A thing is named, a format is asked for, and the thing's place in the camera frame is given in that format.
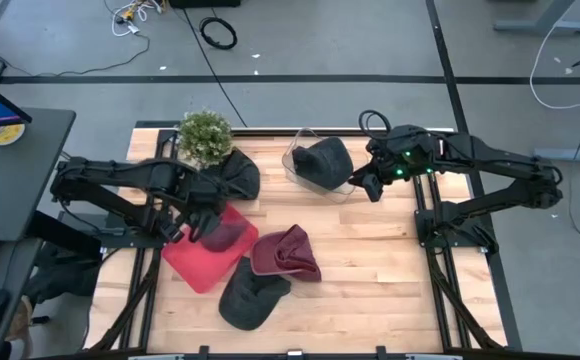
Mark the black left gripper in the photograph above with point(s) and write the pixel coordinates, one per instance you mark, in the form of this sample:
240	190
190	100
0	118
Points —
202	195

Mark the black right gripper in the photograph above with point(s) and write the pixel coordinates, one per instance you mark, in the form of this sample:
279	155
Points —
402	152

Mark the maroon baseball cap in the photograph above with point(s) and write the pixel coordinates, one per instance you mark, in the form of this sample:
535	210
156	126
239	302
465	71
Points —
282	252
230	237

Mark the black baseball cap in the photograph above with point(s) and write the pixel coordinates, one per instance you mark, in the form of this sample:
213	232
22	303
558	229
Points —
322	162
250	300
242	175

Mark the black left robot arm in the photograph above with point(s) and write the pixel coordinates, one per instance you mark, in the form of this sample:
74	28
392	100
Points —
110	167

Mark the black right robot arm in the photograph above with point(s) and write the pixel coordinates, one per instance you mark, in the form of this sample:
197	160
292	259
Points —
500	155

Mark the clear plastic bin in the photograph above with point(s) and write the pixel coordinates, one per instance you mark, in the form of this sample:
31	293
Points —
330	196

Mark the red cloth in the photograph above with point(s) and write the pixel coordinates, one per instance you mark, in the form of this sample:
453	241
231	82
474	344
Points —
205	270

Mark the green potted plant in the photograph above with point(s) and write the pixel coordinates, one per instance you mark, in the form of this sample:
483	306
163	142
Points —
205	137

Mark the dark gray desk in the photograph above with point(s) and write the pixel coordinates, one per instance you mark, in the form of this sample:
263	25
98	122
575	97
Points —
15	185

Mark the gray desk foot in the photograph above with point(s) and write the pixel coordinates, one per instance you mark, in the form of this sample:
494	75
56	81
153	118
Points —
560	154
540	26

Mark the black box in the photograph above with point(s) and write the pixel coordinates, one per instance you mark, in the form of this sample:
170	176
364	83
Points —
205	3

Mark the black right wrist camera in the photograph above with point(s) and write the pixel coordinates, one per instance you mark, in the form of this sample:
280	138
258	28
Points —
373	189

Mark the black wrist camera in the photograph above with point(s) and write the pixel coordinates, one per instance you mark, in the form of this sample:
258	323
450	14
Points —
373	189
173	232

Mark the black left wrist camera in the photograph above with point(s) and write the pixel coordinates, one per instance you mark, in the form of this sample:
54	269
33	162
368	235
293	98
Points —
173	232

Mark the black aluminium table frame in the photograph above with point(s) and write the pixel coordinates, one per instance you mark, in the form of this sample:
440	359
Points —
270	134

